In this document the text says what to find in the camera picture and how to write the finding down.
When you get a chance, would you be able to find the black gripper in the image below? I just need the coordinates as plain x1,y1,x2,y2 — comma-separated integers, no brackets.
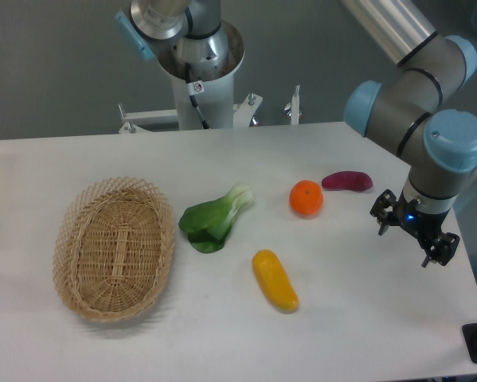
369,189,460,267

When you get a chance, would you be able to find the purple sweet potato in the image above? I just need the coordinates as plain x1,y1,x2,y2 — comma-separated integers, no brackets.
322,171,373,192

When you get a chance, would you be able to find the yellow squash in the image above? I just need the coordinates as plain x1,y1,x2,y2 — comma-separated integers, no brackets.
252,249,299,314

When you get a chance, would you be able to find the woven wicker basket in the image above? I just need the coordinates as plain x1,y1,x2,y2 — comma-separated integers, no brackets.
53,177,175,322

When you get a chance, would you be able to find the white metal frame bracket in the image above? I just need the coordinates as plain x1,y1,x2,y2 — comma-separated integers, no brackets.
116,84,303,134

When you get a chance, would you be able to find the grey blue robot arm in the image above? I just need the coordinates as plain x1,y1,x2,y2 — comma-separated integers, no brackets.
115,1,477,265

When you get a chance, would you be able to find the green bok choy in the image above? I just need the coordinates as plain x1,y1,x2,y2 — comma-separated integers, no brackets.
178,182,255,254

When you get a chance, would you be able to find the orange mandarin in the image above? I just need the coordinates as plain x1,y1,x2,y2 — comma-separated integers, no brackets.
289,180,324,216

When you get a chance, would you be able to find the black cable on pedestal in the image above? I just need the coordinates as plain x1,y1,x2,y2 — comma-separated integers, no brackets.
184,63,211,131

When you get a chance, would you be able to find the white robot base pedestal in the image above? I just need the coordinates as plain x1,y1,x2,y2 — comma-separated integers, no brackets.
158,21,244,131

